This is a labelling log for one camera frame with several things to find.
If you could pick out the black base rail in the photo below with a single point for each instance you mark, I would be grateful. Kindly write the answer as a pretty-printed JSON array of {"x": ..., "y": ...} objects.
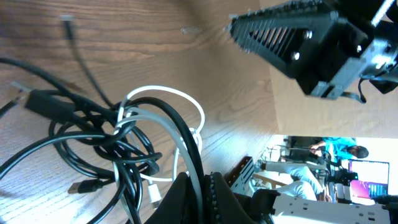
[{"x": 238, "y": 178}]

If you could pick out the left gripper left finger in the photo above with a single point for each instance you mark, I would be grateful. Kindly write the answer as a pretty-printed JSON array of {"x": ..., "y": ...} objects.
[{"x": 179, "y": 206}]

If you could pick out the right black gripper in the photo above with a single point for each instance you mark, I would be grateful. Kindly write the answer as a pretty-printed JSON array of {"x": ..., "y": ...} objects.
[{"x": 325, "y": 45}]

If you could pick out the computer monitor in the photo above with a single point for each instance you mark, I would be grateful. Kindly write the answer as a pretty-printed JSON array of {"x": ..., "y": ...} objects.
[{"x": 373, "y": 178}]

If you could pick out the person in blue shirt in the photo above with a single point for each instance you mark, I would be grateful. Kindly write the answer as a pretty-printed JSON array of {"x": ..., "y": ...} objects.
[{"x": 342, "y": 148}]

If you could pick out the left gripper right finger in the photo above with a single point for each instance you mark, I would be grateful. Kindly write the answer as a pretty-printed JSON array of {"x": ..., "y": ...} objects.
[{"x": 223, "y": 206}]

